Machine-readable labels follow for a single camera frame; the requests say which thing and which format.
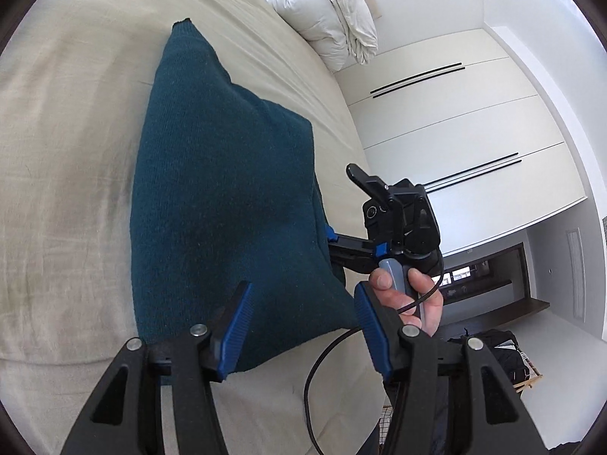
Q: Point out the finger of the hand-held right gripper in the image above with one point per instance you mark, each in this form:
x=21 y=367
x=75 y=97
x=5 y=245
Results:
x=353 y=260
x=351 y=240

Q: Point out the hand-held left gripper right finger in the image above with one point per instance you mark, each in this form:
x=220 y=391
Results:
x=374 y=336

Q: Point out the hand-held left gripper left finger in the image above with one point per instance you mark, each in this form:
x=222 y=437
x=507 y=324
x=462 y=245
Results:
x=234 y=336

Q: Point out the dark teal sweater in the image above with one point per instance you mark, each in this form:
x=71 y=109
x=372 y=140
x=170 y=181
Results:
x=223 y=175

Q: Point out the person's right hand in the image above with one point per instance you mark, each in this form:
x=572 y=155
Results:
x=385 y=291

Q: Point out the dark wooden desk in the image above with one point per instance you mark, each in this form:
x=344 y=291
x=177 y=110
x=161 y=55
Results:
x=493 y=294

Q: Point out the black bag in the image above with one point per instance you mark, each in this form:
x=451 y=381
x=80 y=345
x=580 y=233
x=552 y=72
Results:
x=488 y=350

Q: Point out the white wardrobe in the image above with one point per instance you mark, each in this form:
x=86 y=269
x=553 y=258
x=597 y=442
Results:
x=474 y=118

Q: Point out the wooden rack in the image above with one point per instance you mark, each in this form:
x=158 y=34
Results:
x=531 y=372

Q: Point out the white folded duvet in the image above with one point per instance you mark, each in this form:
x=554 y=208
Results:
x=327 y=9

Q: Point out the bed with beige sheet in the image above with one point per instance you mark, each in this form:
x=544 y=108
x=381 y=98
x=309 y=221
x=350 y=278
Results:
x=71 y=151

